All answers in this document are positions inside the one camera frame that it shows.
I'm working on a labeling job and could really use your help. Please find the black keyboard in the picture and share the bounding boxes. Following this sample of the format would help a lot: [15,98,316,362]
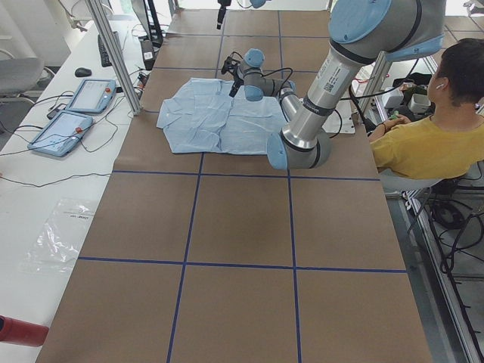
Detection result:
[98,31,122,67]

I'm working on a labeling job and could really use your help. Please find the light blue button shirt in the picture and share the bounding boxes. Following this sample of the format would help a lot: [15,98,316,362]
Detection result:
[157,78,286,155]

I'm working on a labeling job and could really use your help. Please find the clear plastic bag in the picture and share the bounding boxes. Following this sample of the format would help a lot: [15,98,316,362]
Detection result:
[19,198,98,275]

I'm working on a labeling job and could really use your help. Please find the blue teach pendant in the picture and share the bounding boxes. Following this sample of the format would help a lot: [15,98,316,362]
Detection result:
[66,78,116,115]
[27,110,94,157]

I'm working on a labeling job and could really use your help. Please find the lower blue teach pendant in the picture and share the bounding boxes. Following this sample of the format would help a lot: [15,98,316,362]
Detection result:
[27,110,94,157]

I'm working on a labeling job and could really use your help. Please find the black computer mouse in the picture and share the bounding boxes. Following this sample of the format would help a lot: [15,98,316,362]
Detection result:
[75,67,92,78]

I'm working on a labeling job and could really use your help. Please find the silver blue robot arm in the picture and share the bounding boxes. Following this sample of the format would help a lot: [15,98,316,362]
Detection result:
[216,0,267,29]
[222,0,446,169]

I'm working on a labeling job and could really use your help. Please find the person in yellow shirt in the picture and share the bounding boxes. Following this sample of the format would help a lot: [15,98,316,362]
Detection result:
[368,38,483,179]

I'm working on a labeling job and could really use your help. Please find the aluminium frame post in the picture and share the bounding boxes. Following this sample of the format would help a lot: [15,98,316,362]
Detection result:
[85,0,141,116]

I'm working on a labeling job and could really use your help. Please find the red cylinder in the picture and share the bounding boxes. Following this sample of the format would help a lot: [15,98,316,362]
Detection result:
[0,315,49,347]

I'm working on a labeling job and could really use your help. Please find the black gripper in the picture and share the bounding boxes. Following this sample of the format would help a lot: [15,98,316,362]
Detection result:
[221,53,244,95]
[216,0,230,29]

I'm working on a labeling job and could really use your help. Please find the upper blue teach pendant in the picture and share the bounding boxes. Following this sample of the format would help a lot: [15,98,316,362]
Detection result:
[66,78,116,115]

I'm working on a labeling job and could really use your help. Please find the grey office chair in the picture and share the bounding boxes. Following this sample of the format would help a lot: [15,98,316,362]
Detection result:
[1,57,54,106]

